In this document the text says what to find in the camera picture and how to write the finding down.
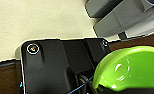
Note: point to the green bowl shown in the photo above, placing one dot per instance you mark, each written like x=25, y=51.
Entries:
x=129, y=71

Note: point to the blue lid waste bin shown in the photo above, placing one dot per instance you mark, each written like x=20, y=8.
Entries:
x=126, y=18

